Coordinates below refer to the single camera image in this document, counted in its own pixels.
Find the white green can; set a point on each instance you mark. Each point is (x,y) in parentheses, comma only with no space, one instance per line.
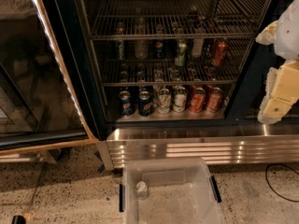
(164,101)
(180,99)

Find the red coke can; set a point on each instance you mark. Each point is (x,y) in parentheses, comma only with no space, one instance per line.
(197,101)
(213,102)

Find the clear plastic bin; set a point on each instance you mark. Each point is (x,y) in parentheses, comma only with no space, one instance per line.
(180,191)

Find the clear water bottle middle shelf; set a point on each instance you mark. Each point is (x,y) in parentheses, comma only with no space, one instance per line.
(141,49)

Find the open glass fridge door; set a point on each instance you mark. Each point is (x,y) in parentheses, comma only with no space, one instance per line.
(38,105)

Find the blue pepsi can left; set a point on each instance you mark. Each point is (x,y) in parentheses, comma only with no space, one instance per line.
(126,103)

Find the green sprite can middle shelf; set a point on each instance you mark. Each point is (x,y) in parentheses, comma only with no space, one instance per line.
(181,50)

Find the pepsi can middle shelf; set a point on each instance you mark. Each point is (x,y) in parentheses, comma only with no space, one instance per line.
(159,49)

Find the wire shelf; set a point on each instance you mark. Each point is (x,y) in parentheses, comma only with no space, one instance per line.
(201,71)
(169,19)

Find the upper wire shelf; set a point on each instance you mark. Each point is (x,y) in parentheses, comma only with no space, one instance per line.
(169,19)

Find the middle wire shelf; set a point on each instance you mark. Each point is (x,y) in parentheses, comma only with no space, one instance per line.
(201,71)

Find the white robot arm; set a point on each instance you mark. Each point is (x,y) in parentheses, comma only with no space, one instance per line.
(286,44)

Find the red coke can bottom left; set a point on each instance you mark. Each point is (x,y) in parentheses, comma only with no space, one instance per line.
(197,101)

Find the blue pepsi can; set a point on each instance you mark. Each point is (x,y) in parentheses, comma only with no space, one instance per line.
(144,103)
(126,103)

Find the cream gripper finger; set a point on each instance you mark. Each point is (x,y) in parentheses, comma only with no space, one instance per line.
(282,92)
(268,35)

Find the red coke can bottom right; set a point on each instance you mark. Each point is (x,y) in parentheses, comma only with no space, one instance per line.
(213,102)

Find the clear cup in bin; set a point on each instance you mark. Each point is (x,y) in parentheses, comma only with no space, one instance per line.
(141,190)

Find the black commercial fridge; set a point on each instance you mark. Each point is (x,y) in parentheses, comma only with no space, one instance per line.
(84,59)

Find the red coke can shelf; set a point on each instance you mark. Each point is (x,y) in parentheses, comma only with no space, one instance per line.
(219,51)

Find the white can middle shelf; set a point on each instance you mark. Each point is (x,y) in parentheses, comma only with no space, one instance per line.
(197,47)

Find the green can middle shelf left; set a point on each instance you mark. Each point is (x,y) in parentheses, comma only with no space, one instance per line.
(120,49)

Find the black object on floor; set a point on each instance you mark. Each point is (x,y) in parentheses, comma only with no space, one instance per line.
(18,220)

